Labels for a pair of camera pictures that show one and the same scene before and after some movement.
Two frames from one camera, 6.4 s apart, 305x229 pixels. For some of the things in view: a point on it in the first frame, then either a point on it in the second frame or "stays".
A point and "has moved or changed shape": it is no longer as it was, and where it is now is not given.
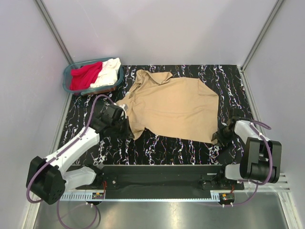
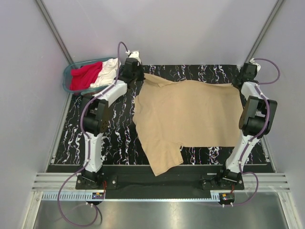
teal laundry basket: x=88 y=91 stays
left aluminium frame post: x=42 y=7 stays
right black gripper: x=222 y=141 → x=234 y=82
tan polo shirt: x=184 y=109 has moved or changed shape
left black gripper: x=128 y=133 → x=141 y=78
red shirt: x=82 y=78 stays
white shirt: x=108 y=74 stays
